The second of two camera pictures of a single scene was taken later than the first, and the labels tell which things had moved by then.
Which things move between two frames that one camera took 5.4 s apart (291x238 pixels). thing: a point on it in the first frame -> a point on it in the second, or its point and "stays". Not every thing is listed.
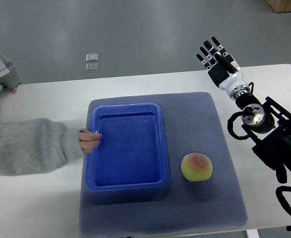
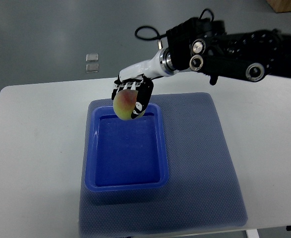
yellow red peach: (196, 167) -> (124, 103)
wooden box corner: (286, 6) stays
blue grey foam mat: (195, 124) stays
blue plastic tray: (131, 154) stays
